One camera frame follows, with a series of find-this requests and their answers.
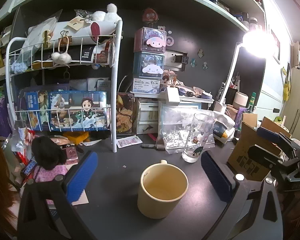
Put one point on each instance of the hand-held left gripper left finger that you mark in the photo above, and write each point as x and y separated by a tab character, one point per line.
81	177

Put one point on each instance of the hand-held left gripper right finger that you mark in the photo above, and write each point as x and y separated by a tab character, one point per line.
216	180

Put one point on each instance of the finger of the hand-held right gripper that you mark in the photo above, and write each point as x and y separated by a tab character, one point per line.
262	153
267	133

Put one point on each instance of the cream cup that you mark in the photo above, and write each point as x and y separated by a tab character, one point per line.
162	192

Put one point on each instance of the brown cardboard box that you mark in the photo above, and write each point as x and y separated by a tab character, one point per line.
250	152

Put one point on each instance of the white paper card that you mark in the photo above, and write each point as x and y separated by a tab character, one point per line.
81	200

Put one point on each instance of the green bottle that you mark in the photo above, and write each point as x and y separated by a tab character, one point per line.
252	102

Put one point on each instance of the black-haired doll pink dress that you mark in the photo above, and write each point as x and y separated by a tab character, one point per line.
47	155

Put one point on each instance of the beige tumbler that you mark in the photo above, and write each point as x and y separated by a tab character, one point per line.
241	101

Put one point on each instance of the printed clear drinking glass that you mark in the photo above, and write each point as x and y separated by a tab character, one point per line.
197	140

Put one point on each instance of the white packet yellow corner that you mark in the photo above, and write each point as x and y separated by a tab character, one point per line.
221	130

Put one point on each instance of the yellow character hanging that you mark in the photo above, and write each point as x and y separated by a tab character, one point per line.
287	85

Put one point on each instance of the blue snack bar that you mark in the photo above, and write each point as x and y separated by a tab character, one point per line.
28	168

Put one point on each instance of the black pen holder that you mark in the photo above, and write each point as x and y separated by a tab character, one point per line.
231	93

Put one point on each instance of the pink sticker sheet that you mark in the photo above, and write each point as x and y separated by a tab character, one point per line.
128	141

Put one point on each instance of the red white packet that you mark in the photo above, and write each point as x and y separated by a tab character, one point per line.
23	142

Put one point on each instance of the anime picture box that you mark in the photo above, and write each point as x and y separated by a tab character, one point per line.
78	110

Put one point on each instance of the clear plastic zip bag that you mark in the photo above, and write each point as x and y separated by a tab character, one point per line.
173	122

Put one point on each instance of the black pen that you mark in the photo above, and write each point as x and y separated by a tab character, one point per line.
152	146

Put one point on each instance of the anime card in acrylic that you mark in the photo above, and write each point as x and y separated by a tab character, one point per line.
125	113

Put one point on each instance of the reddish brown hair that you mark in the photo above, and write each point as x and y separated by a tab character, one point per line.
0	180

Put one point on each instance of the white mini drawer chest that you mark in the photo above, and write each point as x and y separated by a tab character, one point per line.
147	120

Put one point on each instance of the white desk lamp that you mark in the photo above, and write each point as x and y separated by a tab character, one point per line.
257	41

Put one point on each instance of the small white carton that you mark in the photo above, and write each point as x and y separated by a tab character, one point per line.
171	95

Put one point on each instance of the hanging white pompoms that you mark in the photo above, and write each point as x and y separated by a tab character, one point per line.
61	58

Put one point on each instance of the black printed card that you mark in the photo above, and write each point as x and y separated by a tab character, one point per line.
86	53

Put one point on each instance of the blue character storage drawer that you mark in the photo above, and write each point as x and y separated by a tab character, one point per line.
148	65

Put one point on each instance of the white paper roll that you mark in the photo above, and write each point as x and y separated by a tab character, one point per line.
77	31

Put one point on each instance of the pink character storage drawer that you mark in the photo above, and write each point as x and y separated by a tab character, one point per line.
151	38

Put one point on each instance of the white pompom plush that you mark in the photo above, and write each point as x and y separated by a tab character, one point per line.
105	15

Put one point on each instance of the red mushroom figure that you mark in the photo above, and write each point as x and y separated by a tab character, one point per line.
150	16

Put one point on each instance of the pink toy camera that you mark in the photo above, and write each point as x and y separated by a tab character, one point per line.
71	154

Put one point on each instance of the white wall socket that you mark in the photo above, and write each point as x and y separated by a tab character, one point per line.
176	58

